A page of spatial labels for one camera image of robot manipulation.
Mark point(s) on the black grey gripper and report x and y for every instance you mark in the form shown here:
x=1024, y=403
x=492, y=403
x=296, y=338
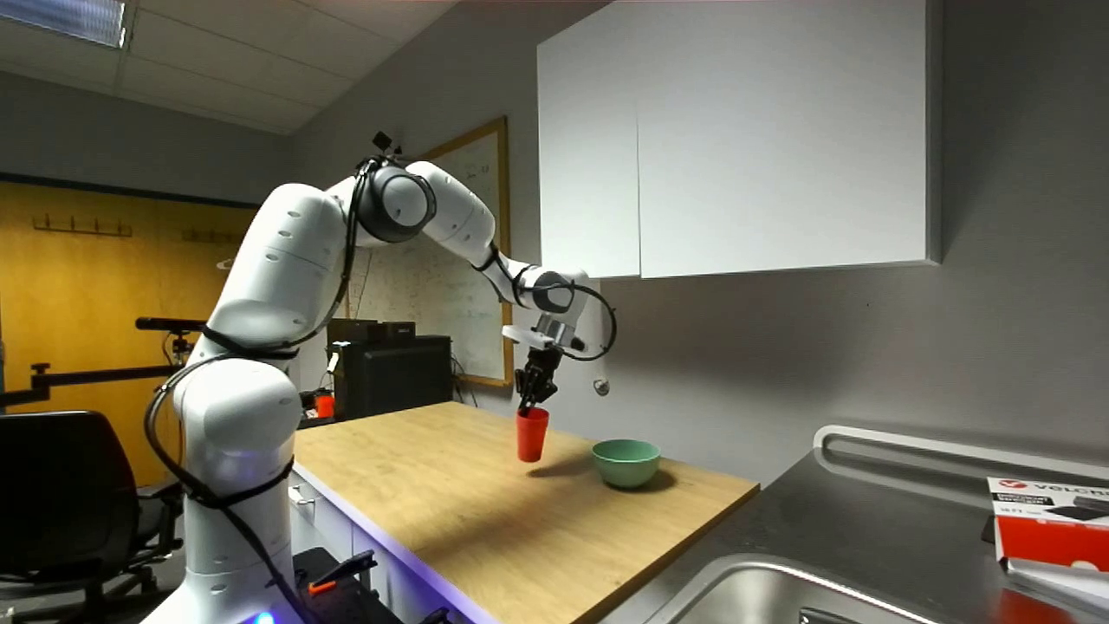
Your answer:
x=549, y=341

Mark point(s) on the white wall cabinet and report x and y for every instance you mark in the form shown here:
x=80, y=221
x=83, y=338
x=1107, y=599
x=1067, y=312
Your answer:
x=736, y=138

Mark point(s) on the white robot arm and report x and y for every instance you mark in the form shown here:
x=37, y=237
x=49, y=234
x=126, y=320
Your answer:
x=235, y=390

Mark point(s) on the whiteboard with wooden frame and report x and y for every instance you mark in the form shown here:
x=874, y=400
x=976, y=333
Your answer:
x=441, y=295

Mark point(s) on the green bowl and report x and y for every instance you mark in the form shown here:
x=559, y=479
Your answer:
x=625, y=461

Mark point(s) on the black equipment box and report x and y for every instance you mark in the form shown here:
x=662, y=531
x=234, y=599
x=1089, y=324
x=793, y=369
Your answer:
x=385, y=366

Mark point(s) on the black office chair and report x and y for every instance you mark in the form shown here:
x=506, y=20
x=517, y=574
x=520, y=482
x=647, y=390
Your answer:
x=74, y=518

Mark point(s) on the ceiling light panel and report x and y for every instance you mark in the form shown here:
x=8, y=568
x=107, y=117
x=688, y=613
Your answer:
x=99, y=23

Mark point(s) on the red plastic cup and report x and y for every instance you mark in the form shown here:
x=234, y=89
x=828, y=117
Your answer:
x=531, y=428

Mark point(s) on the red white box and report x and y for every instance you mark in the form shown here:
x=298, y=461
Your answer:
x=1056, y=534

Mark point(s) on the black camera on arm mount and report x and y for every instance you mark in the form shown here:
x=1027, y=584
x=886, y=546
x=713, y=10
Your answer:
x=100, y=363

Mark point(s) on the stainless steel sink counter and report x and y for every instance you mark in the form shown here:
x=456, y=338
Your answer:
x=889, y=516

